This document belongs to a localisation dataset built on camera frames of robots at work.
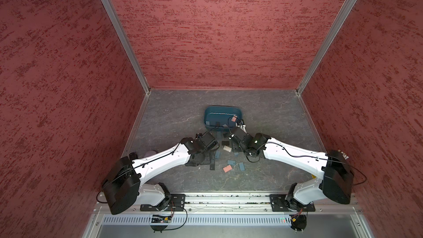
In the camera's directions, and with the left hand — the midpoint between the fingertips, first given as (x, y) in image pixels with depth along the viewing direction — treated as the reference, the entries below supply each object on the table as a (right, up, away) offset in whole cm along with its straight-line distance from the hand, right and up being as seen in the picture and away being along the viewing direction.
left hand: (202, 164), depth 81 cm
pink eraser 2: (+19, +21, +23) cm, 36 cm away
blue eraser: (+7, +2, +9) cm, 12 cm away
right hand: (+18, +10, +2) cm, 21 cm away
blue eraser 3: (+21, -3, +4) cm, 21 cm away
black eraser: (+5, -3, +4) cm, 7 cm away
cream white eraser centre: (+13, +6, +8) cm, 16 cm away
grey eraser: (+13, +17, +19) cm, 28 cm away
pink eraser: (+13, -4, +4) cm, 14 cm away
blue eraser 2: (+15, -1, +6) cm, 16 cm away
